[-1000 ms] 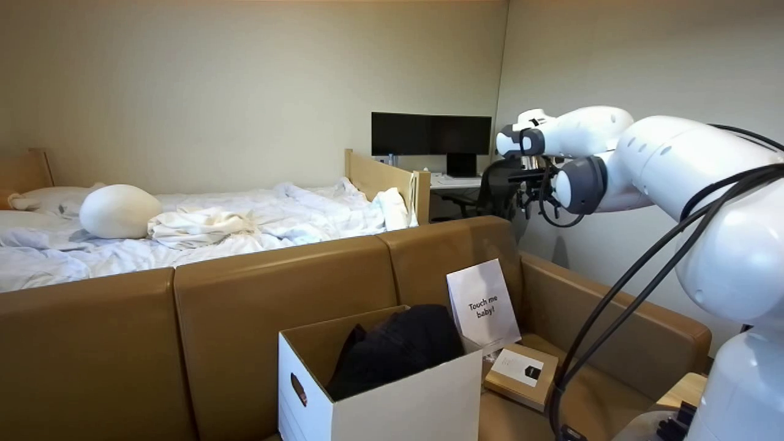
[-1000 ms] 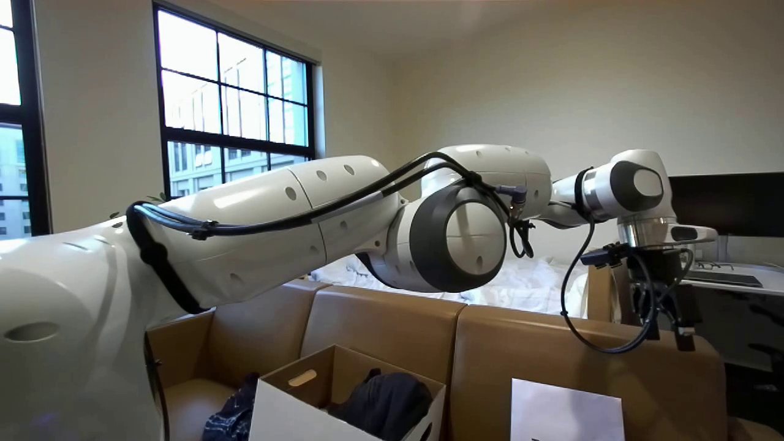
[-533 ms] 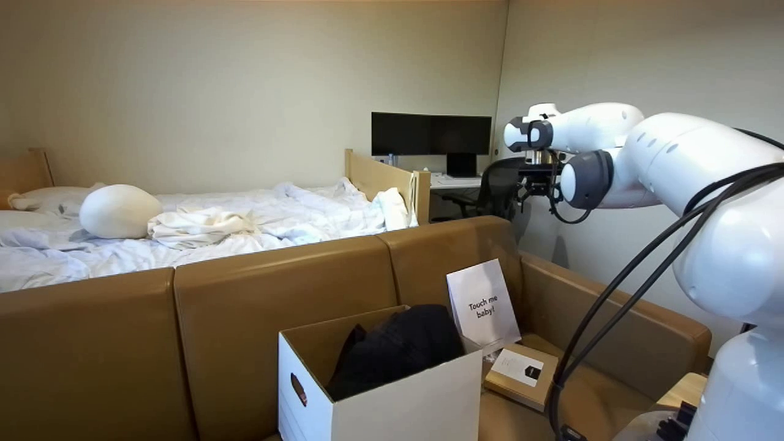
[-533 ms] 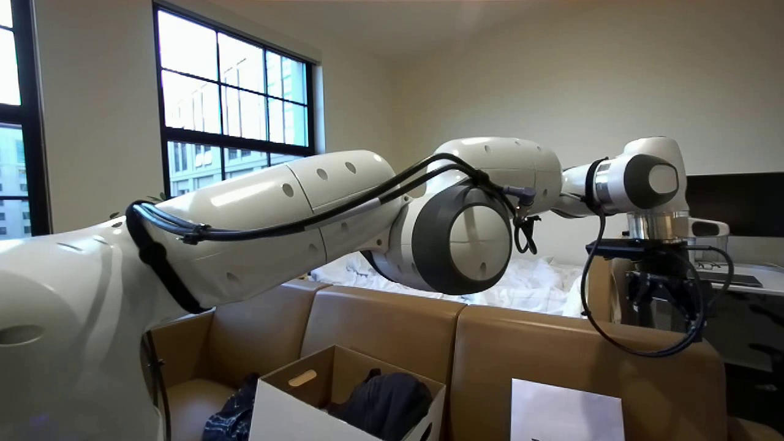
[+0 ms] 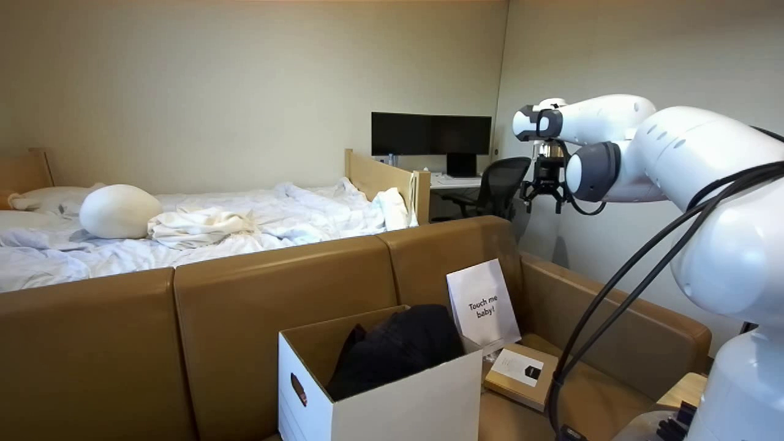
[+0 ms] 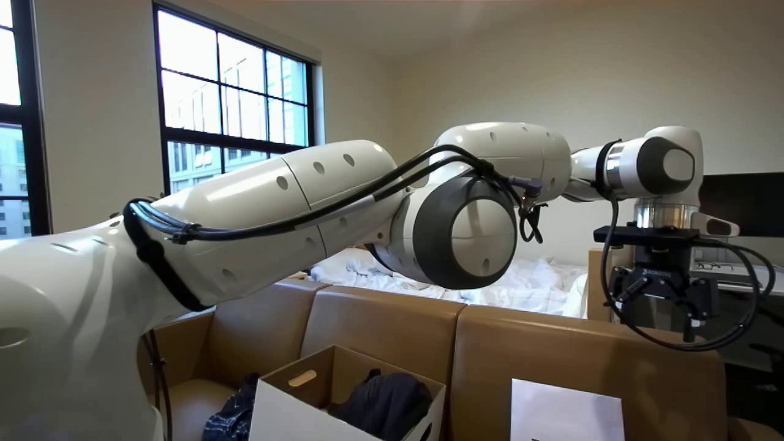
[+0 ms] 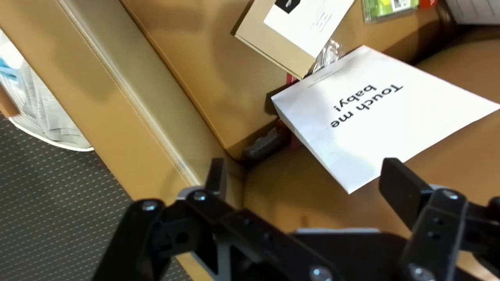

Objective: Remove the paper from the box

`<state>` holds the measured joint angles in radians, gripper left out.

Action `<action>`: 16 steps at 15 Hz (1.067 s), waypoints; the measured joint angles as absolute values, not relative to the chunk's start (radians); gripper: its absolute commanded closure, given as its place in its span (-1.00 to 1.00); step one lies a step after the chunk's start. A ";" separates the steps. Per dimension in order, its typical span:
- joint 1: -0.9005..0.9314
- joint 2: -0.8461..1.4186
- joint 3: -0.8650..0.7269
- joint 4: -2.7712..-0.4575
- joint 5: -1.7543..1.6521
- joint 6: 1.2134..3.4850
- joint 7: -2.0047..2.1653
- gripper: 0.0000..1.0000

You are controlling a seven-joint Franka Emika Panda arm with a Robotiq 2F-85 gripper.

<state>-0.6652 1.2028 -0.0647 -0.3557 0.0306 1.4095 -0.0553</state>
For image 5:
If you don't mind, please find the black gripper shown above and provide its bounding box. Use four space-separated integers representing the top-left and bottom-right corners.
517 141 574 217

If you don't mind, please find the white paper sheet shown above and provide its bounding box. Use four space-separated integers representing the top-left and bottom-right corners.
444 258 525 356

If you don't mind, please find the white cardboard storage box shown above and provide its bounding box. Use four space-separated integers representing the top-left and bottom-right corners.
277 304 484 441

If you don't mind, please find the black office chair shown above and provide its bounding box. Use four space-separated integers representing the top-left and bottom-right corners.
444 154 535 224

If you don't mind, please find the white desk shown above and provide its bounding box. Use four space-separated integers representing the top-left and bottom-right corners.
427 170 484 196

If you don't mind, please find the black computer monitor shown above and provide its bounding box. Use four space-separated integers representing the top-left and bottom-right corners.
370 111 495 180

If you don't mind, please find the small brown labelled carton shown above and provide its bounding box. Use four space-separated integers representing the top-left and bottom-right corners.
483 342 558 415

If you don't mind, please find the black garment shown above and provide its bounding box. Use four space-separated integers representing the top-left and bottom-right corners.
325 304 467 402

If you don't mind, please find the light wooden robot table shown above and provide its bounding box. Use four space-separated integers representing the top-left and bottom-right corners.
655 370 711 411

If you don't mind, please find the white rumpled bedding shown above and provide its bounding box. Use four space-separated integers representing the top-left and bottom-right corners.
0 177 412 295

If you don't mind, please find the round white pillow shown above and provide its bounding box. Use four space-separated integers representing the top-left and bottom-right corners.
78 182 165 241

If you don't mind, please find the flat white pillow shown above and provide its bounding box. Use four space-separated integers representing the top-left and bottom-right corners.
5 185 96 217

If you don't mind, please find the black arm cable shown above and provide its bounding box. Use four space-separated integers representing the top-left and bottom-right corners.
544 159 784 441

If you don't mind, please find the wooden bed frame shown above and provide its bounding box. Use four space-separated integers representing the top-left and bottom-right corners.
0 144 434 228

